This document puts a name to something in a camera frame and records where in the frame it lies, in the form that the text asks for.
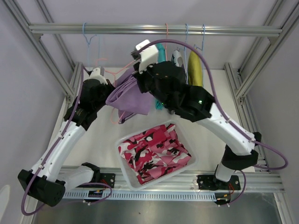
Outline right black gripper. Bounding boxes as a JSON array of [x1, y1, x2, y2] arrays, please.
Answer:
[[132, 59, 172, 110]]

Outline pink wire hanger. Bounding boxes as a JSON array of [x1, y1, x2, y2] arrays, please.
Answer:
[[95, 58, 135, 125]]

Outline lilac purple trousers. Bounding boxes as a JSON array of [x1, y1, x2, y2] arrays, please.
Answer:
[[106, 68, 154, 124]]

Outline light blue wire hanger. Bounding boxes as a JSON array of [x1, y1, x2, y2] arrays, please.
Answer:
[[82, 22, 101, 67]]

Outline pink camouflage trousers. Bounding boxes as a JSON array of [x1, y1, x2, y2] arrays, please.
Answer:
[[118, 123, 192, 185]]

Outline white plastic basket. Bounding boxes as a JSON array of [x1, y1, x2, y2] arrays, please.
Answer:
[[115, 120, 198, 190]]

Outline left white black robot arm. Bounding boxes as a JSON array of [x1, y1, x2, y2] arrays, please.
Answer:
[[18, 78, 114, 207]]

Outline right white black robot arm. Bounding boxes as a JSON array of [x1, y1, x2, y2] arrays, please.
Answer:
[[133, 61, 262, 189]]

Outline teal trousers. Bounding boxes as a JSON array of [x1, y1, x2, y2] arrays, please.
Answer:
[[155, 43, 166, 110]]

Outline purple grey camouflage trousers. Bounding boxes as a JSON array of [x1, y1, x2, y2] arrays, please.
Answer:
[[171, 50, 186, 71]]

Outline olive yellow trousers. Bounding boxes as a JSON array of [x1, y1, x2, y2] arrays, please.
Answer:
[[187, 51, 203, 87]]

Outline blue hanger under camouflage trousers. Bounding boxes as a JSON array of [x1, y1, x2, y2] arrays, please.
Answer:
[[183, 23, 189, 84]]

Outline blue hanger under olive trousers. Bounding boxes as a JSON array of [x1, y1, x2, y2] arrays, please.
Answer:
[[193, 24, 206, 78]]

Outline pink hanger under teal trousers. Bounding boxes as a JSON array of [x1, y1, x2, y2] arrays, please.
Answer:
[[164, 23, 169, 58]]

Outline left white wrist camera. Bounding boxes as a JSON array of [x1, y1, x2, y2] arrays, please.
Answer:
[[88, 67, 108, 84]]

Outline left aluminium frame posts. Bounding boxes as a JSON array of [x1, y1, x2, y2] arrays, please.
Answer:
[[2, 0, 77, 102]]

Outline aluminium frame posts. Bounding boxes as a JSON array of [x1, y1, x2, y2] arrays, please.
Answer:
[[2, 0, 77, 102], [223, 0, 299, 173]]

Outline aluminium hanging rail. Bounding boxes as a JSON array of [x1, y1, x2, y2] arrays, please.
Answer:
[[29, 23, 283, 37]]

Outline white slotted cable duct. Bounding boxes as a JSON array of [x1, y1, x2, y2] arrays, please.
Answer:
[[63, 190, 216, 202]]

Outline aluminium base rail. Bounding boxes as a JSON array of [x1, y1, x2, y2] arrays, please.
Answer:
[[100, 168, 285, 193]]

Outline right aluminium frame posts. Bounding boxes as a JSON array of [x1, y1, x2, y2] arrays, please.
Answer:
[[223, 0, 299, 173]]

